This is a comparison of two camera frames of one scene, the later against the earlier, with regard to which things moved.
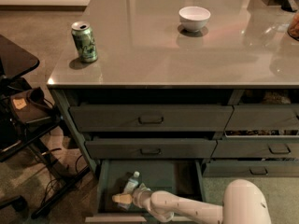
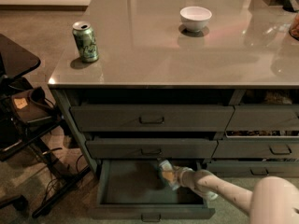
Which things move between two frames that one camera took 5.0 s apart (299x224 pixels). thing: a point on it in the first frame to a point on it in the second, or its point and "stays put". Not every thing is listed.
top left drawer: (150, 118) stays put
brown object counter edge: (293, 28) stays put
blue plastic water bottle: (129, 188) to (164, 166)
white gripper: (139, 196) to (187, 176)
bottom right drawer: (250, 168) stays put
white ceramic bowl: (194, 18) stays put
